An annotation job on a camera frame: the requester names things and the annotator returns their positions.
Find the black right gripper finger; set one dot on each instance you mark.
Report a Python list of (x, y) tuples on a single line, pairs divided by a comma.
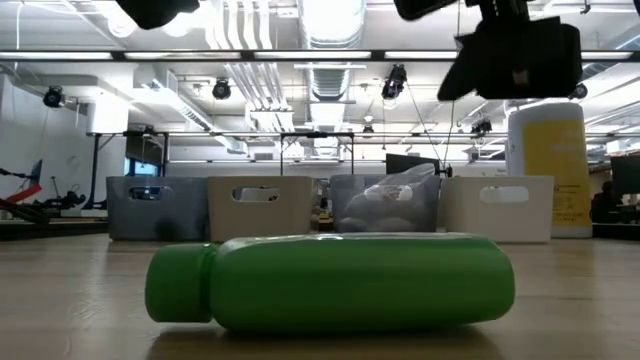
[(420, 7), (462, 70)]

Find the clear bag of cotton pads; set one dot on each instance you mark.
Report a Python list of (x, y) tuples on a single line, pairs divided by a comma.
[(390, 200)]

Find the small green plastic bottle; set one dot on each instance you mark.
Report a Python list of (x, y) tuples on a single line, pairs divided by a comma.
[(350, 285)]

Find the background robot arm with red part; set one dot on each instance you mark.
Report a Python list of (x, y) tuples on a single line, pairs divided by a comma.
[(22, 197)]

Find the black ceiling spotlight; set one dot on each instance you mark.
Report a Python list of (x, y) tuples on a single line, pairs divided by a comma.
[(394, 82), (482, 126), (580, 92), (53, 96), (221, 90)]

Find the yellow canister with white lid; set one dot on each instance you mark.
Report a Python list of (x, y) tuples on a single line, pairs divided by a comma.
[(550, 150)]

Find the black computer monitor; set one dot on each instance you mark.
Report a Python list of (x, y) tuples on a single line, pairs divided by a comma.
[(405, 164), (626, 175)]

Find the white plastic bin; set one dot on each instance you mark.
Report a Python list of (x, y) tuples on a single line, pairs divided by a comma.
[(465, 220)]

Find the person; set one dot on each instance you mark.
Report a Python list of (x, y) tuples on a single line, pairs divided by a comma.
[(325, 212), (606, 200)]

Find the dark grey plastic bin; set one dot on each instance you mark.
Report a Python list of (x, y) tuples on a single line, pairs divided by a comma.
[(190, 210), (336, 182)]

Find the light beige plastic bin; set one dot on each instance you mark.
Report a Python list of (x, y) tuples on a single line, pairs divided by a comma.
[(290, 215)]

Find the black aluminium rig frame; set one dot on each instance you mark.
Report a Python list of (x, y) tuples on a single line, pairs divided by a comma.
[(125, 55)]

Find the silver ceiling air duct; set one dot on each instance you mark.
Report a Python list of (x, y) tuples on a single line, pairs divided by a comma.
[(332, 30)]

